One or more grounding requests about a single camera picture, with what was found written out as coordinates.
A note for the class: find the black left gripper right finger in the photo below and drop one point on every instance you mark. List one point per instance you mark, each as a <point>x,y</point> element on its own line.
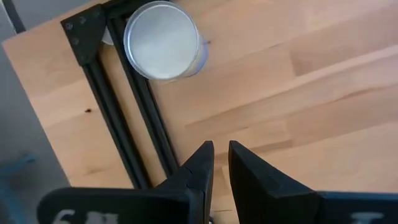
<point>280,205</point>

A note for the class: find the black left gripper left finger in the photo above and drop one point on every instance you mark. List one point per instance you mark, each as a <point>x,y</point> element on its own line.
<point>124,208</point>

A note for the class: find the blue and white tin can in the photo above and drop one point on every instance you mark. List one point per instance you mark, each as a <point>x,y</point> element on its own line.
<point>161,40</point>

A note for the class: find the black aluminium table frame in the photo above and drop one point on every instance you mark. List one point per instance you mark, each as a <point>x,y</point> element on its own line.
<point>84,37</point>

